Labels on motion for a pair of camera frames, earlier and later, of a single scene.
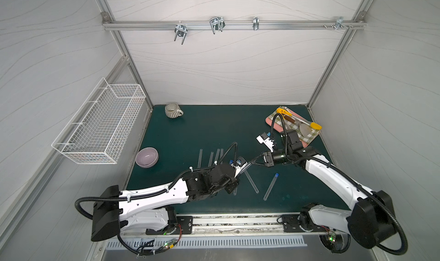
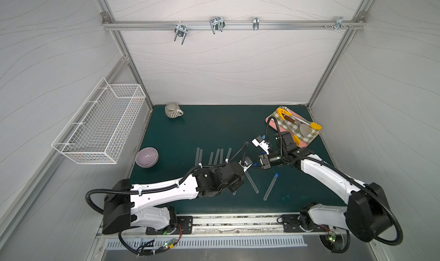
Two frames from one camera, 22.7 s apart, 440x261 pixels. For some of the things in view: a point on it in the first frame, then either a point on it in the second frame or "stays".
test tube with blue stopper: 244,169 -> 197,157
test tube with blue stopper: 217,155 stays
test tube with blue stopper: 211,159 stays
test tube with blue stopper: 200,158 stays
